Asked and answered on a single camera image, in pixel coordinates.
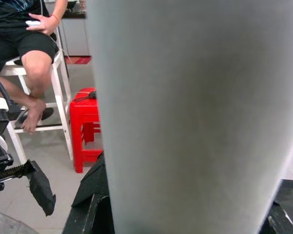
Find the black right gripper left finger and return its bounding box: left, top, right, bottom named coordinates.
left=62, top=152, right=115, bottom=234

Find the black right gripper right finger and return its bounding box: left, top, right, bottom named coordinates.
left=258, top=179, right=293, bottom=234

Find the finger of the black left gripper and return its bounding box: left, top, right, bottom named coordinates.
left=26, top=160, right=56, bottom=216

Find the white plastic table leg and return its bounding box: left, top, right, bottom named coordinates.
left=85, top=0, right=293, bottom=234

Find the person's left hand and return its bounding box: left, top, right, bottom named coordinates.
left=26, top=12, right=61, bottom=37

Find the black slipper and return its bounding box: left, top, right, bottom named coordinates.
left=16, top=107, right=55, bottom=124

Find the red plastic stool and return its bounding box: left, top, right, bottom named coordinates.
left=69, top=87, right=105, bottom=174

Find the white wooden high stool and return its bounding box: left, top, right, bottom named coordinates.
left=0, top=24, right=74, bottom=166

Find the seated person in black clothes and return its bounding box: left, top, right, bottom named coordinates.
left=0, top=0, right=70, bottom=135

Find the red floor mat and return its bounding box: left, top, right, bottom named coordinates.
left=64, top=55, right=93, bottom=65

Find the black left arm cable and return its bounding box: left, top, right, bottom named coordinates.
left=0, top=70, right=27, bottom=121

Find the small black corded device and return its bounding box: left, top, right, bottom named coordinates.
left=74, top=89, right=98, bottom=102

